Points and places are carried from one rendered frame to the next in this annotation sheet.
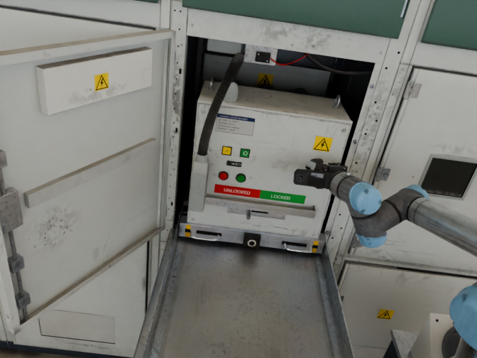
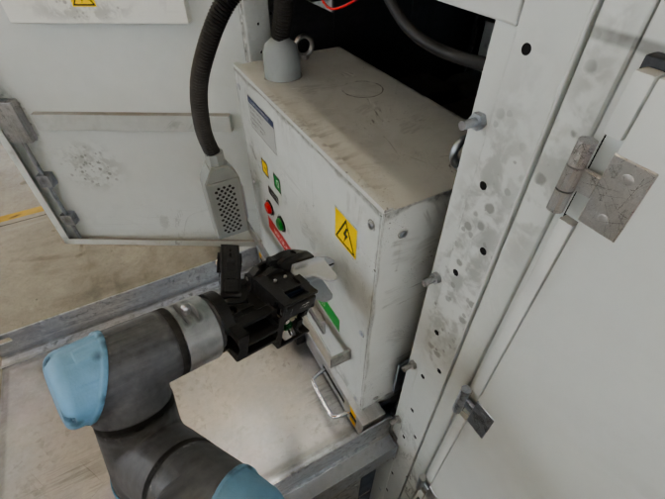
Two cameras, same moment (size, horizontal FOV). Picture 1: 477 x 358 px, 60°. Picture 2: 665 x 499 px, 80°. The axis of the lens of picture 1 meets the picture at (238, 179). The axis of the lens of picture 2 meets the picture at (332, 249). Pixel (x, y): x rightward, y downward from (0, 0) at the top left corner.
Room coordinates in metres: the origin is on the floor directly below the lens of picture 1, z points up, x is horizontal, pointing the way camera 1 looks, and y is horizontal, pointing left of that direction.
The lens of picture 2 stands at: (1.04, -0.59, 1.65)
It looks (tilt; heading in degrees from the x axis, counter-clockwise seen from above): 44 degrees down; 64
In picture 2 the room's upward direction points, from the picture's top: straight up
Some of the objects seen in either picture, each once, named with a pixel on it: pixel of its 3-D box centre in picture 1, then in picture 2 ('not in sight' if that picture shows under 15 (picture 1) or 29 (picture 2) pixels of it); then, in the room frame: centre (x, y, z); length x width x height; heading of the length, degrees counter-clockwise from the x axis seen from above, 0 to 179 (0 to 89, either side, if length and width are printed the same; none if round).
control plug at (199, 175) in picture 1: (199, 183); (226, 198); (1.14, 0.12, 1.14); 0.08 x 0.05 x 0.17; 3
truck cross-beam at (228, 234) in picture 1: (251, 234); (309, 322); (1.23, -0.08, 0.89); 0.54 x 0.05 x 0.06; 93
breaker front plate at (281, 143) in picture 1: (262, 179); (296, 244); (1.22, -0.08, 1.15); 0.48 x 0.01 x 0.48; 93
